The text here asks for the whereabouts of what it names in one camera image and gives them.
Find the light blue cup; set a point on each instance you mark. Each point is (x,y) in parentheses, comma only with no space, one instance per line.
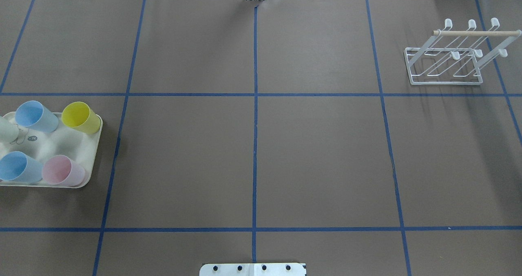
(34,115)
(21,168)

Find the white plastic cup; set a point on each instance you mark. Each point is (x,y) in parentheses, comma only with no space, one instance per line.
(9,132)

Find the yellow plastic cup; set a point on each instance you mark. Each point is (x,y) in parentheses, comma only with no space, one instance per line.
(80,117)

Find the pink plastic cup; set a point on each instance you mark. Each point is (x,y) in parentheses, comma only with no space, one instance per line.
(63,171)

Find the white plastic tray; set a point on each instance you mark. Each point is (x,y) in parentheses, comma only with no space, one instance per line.
(76,145)

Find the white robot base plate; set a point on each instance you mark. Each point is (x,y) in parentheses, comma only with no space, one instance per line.
(253,269)

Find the white wire cup rack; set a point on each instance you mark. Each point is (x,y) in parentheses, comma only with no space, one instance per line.
(457,57)

